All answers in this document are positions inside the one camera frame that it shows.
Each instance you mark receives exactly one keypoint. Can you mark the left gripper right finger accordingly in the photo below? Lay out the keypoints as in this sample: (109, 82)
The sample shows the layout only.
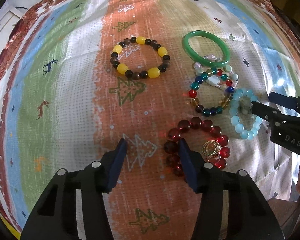
(249, 217)

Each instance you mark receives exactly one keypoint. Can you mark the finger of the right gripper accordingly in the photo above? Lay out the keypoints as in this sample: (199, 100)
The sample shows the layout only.
(288, 102)
(270, 114)

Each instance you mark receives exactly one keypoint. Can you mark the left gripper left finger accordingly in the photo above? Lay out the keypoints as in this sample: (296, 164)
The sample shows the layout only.
(54, 214)

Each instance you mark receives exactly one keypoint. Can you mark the green jade bangle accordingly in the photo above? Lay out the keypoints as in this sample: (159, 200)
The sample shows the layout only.
(206, 48)

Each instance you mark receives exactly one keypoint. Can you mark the striped colourful mat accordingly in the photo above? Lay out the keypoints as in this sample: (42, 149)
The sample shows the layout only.
(78, 75)

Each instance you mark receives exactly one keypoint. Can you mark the white wooden headboard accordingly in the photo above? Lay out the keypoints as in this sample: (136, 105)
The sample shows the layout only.
(8, 19)

